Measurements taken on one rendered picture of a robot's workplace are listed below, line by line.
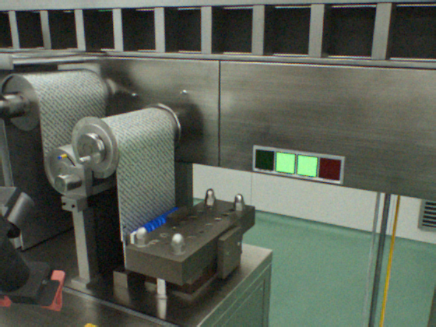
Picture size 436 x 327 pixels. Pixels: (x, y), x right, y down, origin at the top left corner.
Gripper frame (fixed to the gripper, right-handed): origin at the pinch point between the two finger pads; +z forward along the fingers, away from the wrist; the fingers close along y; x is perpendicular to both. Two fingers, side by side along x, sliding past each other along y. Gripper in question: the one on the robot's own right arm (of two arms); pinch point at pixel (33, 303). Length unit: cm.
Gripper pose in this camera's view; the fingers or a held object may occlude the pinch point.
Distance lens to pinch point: 91.0
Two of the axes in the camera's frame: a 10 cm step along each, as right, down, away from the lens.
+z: 0.5, 6.5, 7.6
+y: -9.9, -0.5, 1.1
